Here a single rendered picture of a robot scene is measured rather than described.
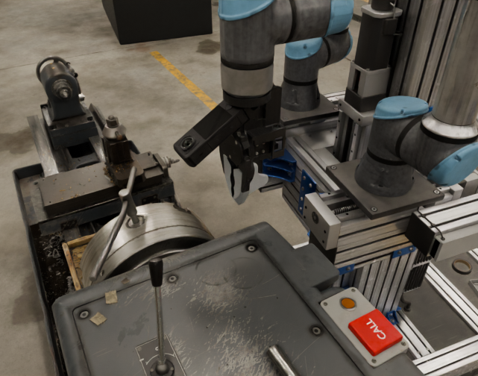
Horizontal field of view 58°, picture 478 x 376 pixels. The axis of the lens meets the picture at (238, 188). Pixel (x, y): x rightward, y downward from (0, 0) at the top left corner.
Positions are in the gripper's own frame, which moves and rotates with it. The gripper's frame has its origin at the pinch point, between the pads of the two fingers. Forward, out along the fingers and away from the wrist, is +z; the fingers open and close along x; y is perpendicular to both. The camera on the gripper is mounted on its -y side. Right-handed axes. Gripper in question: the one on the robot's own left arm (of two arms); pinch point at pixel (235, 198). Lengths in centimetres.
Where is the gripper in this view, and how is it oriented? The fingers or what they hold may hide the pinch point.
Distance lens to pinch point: 74.8
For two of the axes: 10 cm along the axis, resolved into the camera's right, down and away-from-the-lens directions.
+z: 0.0, 7.9, 6.1
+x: -5.0, -5.3, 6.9
